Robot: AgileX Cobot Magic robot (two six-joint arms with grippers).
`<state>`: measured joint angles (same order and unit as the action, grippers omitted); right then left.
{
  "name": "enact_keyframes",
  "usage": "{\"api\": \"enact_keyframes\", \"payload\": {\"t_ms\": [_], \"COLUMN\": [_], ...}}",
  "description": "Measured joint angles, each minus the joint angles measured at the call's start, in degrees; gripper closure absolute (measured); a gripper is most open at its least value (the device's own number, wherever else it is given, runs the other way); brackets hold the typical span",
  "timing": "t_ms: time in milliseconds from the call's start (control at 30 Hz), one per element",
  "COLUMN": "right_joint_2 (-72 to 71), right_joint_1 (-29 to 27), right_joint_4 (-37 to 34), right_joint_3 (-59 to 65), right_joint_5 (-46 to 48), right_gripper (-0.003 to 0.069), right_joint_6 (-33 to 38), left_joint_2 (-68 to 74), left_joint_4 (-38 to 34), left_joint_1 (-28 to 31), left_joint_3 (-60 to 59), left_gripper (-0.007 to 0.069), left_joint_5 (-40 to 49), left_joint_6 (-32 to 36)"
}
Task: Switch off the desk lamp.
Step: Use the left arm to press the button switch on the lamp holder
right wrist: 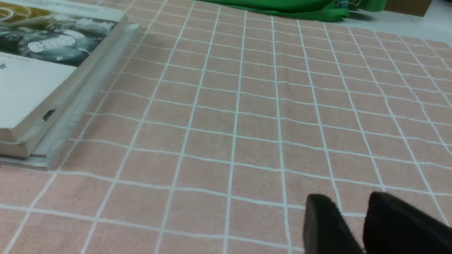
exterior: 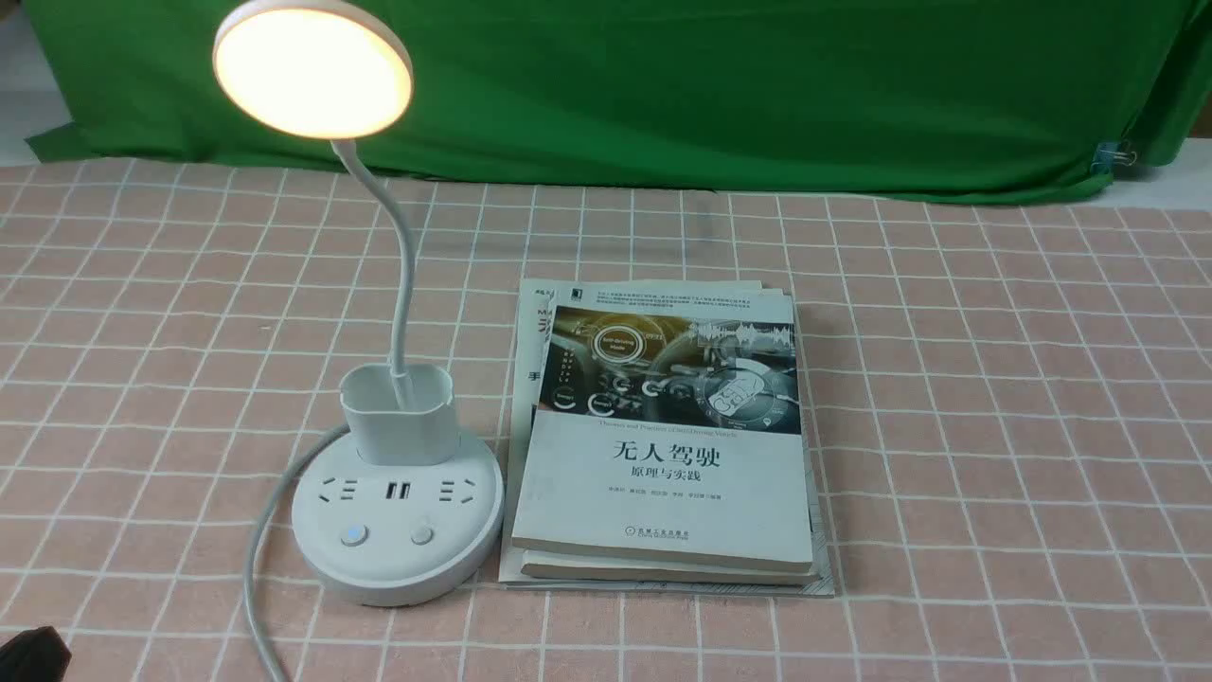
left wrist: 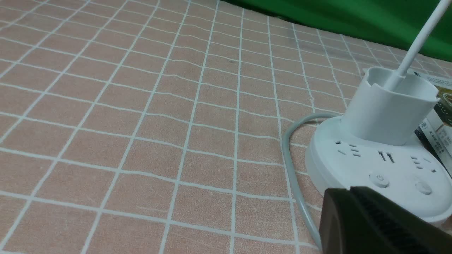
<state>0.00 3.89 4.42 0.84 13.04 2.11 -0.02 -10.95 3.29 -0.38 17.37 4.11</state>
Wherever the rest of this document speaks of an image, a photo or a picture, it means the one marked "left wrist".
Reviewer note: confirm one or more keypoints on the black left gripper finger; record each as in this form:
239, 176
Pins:
362, 221

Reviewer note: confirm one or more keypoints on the white desk lamp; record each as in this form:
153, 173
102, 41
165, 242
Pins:
373, 144

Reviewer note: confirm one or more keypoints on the top self-driving textbook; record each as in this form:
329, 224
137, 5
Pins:
435, 132

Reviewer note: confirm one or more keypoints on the green backdrop cloth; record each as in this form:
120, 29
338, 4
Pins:
393, 23

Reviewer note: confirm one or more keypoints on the pink checkered tablecloth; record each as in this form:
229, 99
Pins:
154, 126

